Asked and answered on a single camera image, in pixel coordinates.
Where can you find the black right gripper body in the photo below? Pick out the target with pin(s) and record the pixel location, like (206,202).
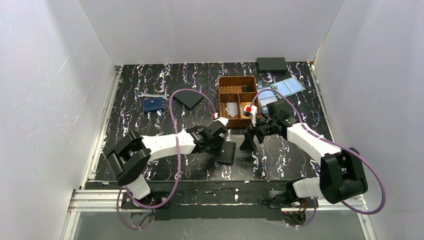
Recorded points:
(257,131)

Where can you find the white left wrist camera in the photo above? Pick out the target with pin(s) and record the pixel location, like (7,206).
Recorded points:
(217,118)

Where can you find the silver card in basket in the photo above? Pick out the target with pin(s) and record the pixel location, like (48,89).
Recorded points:
(232,109)

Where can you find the silver metal wrench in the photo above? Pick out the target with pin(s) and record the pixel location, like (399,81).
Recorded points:
(147,95)

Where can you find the brown woven divided basket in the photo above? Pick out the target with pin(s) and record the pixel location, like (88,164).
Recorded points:
(236,89)

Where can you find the black leather card holder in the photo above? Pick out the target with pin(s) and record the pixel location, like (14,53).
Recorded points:
(226,154)

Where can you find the light blue card sleeve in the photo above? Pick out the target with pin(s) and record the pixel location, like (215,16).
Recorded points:
(265,98)

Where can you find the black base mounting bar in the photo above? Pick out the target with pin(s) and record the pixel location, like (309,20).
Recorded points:
(236,199)

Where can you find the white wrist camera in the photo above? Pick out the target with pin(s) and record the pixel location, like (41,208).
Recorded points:
(217,118)
(253,119)

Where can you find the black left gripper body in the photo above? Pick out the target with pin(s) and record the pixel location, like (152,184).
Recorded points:
(219,143)

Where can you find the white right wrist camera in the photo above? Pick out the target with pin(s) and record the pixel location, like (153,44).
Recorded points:
(253,119)

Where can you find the black rectangular box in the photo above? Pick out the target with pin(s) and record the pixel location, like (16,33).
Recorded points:
(271,64)

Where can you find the light green card sleeve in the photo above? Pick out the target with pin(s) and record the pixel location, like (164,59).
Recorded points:
(288,87)

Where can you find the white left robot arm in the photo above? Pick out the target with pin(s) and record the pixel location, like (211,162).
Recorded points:
(128,158)

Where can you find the navy blue small wallet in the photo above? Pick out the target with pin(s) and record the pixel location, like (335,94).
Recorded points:
(153,104)

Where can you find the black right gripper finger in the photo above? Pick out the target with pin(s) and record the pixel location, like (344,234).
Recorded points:
(250,132)
(248,143)

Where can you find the black flat square pad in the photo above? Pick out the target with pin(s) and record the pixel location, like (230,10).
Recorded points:
(189,99)

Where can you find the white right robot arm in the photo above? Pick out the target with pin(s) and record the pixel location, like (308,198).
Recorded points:
(341,172)

